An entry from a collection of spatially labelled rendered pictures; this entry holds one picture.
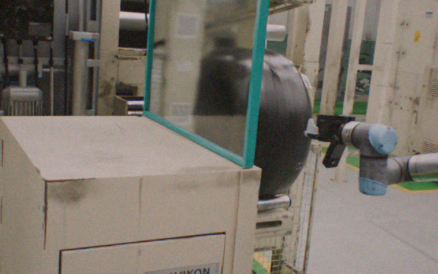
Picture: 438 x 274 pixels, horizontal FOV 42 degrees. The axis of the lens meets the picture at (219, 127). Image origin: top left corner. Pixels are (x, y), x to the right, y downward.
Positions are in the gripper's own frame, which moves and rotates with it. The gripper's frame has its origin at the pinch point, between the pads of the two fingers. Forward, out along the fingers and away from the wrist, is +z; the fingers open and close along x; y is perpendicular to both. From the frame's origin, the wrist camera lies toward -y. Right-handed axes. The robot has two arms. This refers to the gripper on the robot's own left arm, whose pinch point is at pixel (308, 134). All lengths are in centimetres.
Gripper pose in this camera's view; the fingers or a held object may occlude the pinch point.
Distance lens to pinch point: 184.0
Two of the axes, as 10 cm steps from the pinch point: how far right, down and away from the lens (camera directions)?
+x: -8.8, 0.1, -4.7
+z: -4.7, -0.9, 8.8
